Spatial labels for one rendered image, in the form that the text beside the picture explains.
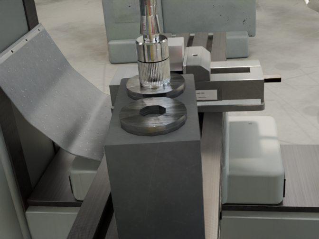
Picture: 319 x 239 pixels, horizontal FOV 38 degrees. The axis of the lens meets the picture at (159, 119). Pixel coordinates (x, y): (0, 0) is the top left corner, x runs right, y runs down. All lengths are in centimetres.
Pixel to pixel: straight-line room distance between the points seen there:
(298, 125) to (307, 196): 187
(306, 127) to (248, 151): 187
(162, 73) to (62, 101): 53
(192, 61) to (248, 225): 39
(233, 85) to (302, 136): 186
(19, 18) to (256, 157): 65
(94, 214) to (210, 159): 24
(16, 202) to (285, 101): 240
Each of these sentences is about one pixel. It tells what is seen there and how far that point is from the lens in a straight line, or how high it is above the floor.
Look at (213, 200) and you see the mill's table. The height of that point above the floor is 93.
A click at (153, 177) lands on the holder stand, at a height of 107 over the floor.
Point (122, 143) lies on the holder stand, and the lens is 58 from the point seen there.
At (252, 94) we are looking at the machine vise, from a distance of 105.
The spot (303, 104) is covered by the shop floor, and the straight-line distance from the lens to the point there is 327.
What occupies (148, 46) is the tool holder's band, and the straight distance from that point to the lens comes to 66.
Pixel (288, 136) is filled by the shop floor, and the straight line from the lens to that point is 287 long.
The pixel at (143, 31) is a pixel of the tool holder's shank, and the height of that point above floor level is 122.
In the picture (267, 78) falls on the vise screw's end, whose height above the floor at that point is 98.
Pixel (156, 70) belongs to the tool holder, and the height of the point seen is 116.
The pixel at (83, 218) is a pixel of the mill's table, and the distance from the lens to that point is 77.
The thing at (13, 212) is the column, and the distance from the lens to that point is 119.
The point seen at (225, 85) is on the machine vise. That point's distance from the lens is 104.
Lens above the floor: 140
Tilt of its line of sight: 27 degrees down
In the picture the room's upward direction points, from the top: 5 degrees counter-clockwise
